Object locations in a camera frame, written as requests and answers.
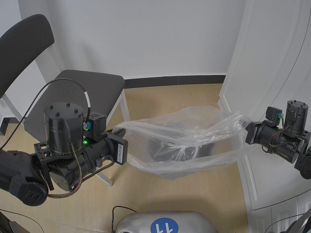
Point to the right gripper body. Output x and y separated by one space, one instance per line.
262 135

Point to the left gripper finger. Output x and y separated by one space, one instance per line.
119 132

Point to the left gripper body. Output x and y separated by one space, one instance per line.
102 147

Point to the clear plastic bag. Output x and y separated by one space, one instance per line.
206 164

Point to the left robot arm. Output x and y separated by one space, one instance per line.
63 127

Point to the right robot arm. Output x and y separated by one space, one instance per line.
295 120

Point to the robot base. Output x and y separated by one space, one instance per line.
136 223

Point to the white trash bin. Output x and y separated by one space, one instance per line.
167 152

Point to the grey padded white chair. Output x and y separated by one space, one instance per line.
97 86

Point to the white wardrobe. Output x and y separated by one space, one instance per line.
267 57

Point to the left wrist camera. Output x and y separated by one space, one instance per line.
98 122

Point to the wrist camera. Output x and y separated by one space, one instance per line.
98 122
272 114

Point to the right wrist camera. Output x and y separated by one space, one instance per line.
272 114

